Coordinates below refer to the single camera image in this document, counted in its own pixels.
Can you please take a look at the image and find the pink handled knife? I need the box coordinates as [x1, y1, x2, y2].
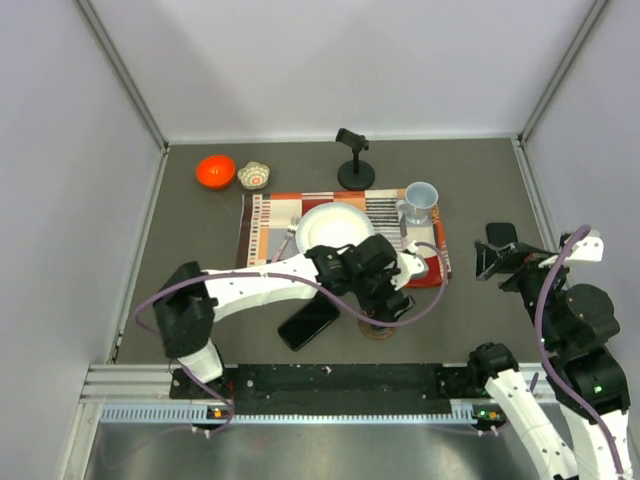
[399, 214, 409, 250]

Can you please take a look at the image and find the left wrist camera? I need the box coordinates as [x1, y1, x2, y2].
[394, 242, 429, 288]

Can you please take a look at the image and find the orange bowl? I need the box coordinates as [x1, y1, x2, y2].
[195, 155, 236, 190]

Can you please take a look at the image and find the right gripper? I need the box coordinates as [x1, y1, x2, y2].
[474, 236, 579, 347]

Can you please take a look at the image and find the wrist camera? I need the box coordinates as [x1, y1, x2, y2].
[394, 242, 429, 288]
[563, 230, 605, 265]

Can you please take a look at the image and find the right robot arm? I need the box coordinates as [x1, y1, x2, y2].
[466, 234, 633, 479]

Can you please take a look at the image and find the white plate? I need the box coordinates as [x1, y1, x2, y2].
[295, 202, 375, 253]

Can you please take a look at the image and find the light blue cup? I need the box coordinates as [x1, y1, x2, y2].
[396, 181, 439, 225]

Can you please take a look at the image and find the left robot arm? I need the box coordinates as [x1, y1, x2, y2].
[152, 234, 428, 397]

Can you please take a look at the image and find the black clamp phone stand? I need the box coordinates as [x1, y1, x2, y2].
[335, 128, 375, 191]

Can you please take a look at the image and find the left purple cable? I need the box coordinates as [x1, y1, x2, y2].
[133, 241, 447, 437]

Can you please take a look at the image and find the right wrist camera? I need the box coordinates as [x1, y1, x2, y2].
[563, 230, 605, 265]

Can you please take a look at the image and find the small patterned bowl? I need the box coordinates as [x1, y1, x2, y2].
[237, 161, 270, 190]

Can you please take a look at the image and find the large black smartphone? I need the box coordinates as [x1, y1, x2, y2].
[277, 294, 340, 351]

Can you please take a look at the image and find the small black smartphone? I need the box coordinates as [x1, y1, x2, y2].
[486, 222, 518, 248]

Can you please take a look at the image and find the slotted cable duct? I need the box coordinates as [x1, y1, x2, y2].
[100, 403, 506, 424]

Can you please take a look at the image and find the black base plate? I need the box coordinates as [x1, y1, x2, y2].
[169, 363, 481, 415]

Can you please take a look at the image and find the patchwork placemat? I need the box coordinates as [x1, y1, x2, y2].
[236, 188, 452, 288]

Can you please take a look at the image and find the pink handled fork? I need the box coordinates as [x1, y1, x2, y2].
[272, 217, 300, 263]

